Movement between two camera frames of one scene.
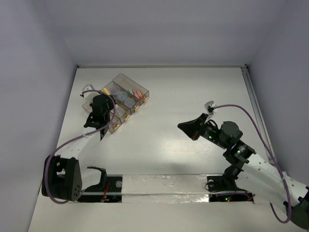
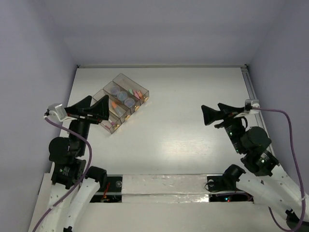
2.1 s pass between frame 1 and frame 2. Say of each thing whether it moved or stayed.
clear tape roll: stayed
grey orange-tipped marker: stayed
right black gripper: moved
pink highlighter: stayed
